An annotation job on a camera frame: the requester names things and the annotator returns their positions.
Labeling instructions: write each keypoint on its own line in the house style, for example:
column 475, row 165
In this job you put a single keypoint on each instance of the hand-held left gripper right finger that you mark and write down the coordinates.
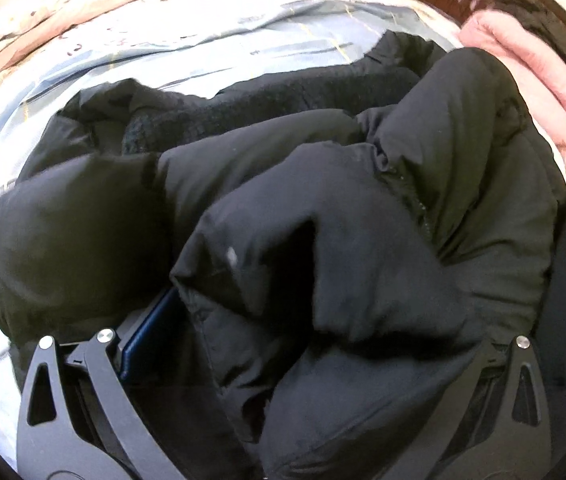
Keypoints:
column 520, row 385

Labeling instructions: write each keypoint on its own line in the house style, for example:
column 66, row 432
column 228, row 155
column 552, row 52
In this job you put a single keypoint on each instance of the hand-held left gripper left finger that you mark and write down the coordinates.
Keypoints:
column 150, row 330

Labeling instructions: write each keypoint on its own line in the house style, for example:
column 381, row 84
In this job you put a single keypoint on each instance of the black hooded puffer jacket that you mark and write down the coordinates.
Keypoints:
column 363, row 210

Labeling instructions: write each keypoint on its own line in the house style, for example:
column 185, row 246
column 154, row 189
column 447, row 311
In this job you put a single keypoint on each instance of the blue pink printed bed sheet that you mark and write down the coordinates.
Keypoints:
column 163, row 45

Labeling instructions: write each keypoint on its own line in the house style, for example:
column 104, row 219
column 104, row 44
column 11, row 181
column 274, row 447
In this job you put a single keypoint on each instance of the folded pink quilt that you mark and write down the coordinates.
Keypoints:
column 538, row 85

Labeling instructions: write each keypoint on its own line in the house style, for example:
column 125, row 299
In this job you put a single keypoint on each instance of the white floral pillow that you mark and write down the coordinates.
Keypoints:
column 18, row 20

